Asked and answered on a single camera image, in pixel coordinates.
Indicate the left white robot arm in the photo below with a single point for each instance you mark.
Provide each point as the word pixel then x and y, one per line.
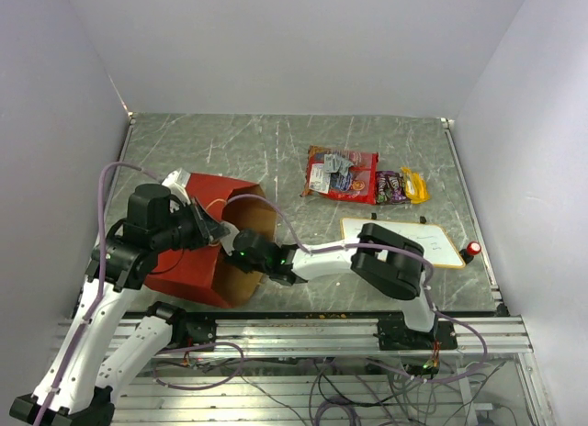
pixel 83 383

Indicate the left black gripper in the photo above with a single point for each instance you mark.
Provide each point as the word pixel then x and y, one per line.
pixel 207 229

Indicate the silver green snack wrapper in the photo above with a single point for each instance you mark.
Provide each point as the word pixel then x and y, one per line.
pixel 334 163

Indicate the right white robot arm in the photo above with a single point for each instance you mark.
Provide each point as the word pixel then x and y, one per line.
pixel 387 261

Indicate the red paper bag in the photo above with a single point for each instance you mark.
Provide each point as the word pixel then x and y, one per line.
pixel 203 276

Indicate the small whiteboard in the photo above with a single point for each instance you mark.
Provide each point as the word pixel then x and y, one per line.
pixel 438 248

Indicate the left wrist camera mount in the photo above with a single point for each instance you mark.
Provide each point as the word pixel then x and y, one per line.
pixel 177 182

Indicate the aluminium rail frame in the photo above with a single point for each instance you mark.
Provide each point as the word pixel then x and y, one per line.
pixel 321 369

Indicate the brown purple chocolate pack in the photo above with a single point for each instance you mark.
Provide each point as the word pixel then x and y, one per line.
pixel 390 188

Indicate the red emergency stop button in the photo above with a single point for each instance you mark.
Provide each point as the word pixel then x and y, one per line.
pixel 470 251

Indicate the red candy bag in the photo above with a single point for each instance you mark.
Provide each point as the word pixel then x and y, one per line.
pixel 359 186

